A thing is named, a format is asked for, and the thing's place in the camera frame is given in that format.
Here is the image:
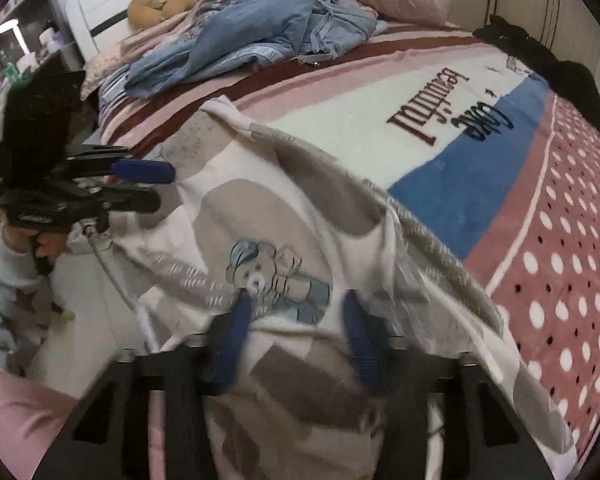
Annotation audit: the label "beige bear print pants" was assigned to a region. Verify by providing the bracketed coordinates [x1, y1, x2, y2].
[112, 98, 577, 479]

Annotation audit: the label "left forearm star sleeve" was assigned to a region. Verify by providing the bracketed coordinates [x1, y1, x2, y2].
[0, 232, 53, 377]

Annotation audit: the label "person left hand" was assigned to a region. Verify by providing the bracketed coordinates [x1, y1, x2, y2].
[2, 224, 68, 262]

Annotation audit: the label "white desk lamp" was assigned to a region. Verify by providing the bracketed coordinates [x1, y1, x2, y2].
[0, 18, 38, 73]

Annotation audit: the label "brown plush toy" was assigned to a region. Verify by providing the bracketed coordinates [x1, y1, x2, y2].
[128, 0, 198, 30]

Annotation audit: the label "blue denim jeans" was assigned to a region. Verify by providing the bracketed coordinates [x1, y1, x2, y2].
[125, 0, 386, 99]

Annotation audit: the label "striped pink bed blanket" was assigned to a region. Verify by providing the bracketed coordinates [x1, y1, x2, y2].
[98, 24, 600, 479]

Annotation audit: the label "black clothes pile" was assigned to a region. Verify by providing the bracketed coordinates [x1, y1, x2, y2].
[474, 15, 600, 132]

